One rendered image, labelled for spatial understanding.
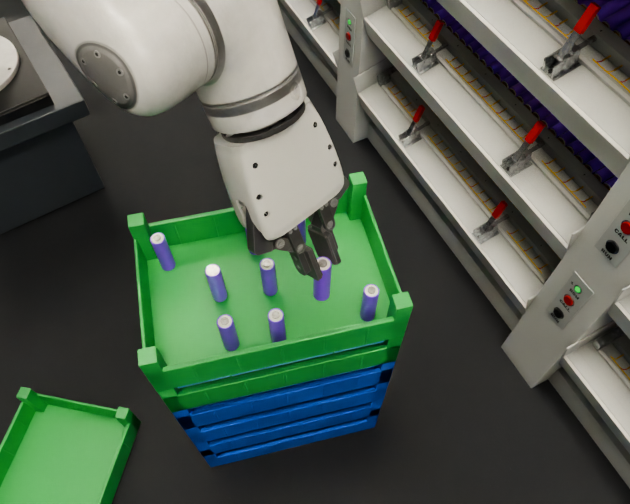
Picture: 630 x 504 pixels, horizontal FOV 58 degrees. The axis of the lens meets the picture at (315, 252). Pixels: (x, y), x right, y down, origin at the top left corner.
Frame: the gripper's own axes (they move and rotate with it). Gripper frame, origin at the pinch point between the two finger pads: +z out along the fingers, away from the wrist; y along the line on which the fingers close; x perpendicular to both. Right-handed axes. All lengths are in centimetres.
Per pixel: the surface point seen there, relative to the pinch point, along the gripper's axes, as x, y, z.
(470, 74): -23, -53, 10
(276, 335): -5.9, 5.5, 11.2
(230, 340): -8.7, 9.8, 9.7
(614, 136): 10.1, -37.8, 6.5
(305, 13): -81, -64, 5
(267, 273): -9.9, 1.8, 6.3
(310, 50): -87, -67, 17
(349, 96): -60, -55, 20
